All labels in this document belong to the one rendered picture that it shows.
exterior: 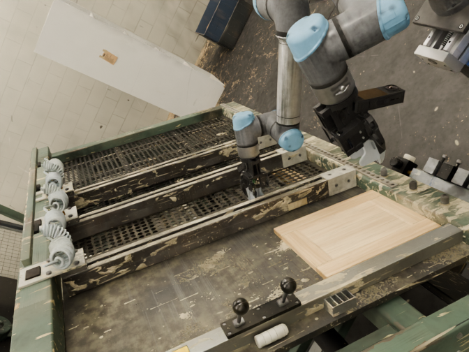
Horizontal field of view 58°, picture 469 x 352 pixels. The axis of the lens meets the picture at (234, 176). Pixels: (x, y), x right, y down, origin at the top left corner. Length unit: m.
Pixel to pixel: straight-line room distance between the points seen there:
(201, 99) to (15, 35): 2.57
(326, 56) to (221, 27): 4.75
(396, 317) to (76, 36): 4.30
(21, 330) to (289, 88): 0.96
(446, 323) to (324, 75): 0.59
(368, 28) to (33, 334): 1.00
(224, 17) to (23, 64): 2.75
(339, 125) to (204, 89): 4.40
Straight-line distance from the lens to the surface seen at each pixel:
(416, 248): 1.27
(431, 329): 1.03
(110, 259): 1.40
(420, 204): 1.45
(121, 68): 4.97
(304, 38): 0.74
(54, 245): 1.31
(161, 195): 1.71
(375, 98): 0.86
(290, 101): 1.30
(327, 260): 1.26
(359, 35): 0.75
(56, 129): 6.64
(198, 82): 5.15
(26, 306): 1.30
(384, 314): 1.18
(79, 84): 6.43
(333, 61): 0.76
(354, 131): 0.85
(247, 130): 1.42
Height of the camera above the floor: 2.05
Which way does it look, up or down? 29 degrees down
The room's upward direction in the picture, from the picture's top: 69 degrees counter-clockwise
